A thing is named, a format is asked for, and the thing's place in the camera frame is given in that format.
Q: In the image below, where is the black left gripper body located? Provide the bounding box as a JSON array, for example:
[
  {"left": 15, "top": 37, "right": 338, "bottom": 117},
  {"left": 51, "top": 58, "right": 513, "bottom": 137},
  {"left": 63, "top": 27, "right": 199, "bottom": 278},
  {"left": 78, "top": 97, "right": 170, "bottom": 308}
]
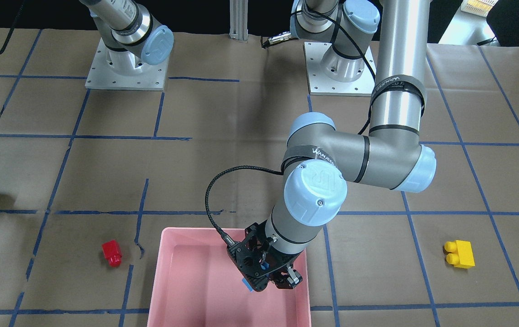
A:
[{"left": 227, "top": 222, "right": 295, "bottom": 284}]

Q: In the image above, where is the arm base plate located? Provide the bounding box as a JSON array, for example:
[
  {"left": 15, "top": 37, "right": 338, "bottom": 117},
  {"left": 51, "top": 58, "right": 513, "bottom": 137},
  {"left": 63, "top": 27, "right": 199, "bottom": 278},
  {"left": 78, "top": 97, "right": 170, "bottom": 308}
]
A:
[
  {"left": 304, "top": 42, "right": 376, "bottom": 97},
  {"left": 85, "top": 40, "right": 170, "bottom": 91}
]

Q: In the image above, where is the brown paper table cover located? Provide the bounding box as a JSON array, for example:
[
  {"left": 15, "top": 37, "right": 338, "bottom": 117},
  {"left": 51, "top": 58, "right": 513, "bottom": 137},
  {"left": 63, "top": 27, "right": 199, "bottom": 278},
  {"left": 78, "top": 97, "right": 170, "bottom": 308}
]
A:
[{"left": 0, "top": 30, "right": 519, "bottom": 327}]

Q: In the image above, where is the aluminium frame post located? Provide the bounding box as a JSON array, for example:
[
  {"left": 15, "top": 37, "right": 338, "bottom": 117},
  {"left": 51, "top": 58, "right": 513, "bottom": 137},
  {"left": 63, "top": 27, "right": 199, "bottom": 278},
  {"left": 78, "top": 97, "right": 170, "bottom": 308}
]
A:
[{"left": 229, "top": 0, "right": 249, "bottom": 43}]

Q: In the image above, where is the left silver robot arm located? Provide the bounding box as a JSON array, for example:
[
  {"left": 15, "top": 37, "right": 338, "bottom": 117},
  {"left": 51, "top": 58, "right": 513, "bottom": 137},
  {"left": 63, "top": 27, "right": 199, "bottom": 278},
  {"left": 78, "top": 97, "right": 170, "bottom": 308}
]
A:
[{"left": 221, "top": 0, "right": 436, "bottom": 292}]

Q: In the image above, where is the yellow toy block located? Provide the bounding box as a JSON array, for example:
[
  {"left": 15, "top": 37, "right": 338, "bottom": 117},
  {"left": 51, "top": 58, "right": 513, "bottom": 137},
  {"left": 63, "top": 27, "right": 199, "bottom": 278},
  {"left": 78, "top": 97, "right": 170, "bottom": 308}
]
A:
[{"left": 443, "top": 240, "right": 475, "bottom": 269}]

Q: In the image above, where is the pink plastic box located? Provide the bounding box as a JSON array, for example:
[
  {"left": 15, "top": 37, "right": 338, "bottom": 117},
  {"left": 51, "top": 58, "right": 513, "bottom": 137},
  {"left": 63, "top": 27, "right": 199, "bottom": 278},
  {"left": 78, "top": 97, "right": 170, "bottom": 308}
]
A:
[{"left": 147, "top": 227, "right": 312, "bottom": 327}]

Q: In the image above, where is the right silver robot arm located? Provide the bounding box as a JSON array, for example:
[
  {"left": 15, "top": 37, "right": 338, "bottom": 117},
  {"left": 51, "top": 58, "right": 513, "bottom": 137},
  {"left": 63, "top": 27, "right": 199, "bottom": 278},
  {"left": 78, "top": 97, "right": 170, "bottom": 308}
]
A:
[{"left": 25, "top": 0, "right": 175, "bottom": 91}]

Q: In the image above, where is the blue toy block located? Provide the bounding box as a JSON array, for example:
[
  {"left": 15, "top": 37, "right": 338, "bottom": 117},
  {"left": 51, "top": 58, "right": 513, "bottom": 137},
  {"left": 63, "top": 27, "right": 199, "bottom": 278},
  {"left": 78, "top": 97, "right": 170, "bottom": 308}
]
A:
[{"left": 241, "top": 262, "right": 269, "bottom": 292}]

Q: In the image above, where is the red toy block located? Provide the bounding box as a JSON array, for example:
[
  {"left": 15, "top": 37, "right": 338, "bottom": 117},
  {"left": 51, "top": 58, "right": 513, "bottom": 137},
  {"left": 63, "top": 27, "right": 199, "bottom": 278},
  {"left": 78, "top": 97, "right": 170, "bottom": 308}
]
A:
[{"left": 101, "top": 240, "right": 123, "bottom": 268}]

